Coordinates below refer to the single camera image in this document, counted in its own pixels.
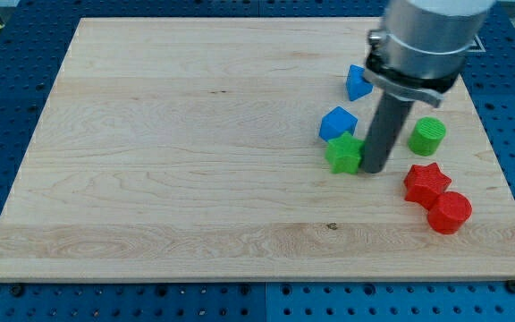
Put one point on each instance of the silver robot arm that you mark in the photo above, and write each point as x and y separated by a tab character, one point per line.
419	47

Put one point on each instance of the green star block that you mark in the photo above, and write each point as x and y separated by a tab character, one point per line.
344	154

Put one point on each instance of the red star block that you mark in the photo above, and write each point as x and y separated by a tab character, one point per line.
425	183

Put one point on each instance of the blue cube block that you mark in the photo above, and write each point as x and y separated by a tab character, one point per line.
336	122

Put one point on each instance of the light wooden board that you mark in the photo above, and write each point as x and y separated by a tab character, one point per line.
187	150

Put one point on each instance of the blue triangular block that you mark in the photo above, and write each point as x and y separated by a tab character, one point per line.
356	86

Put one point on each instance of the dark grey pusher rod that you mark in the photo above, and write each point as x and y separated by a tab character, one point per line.
384	130

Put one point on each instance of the green cylinder block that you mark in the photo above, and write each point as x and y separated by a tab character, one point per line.
427	136

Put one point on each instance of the red cylinder block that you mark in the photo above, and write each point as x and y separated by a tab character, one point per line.
449	212

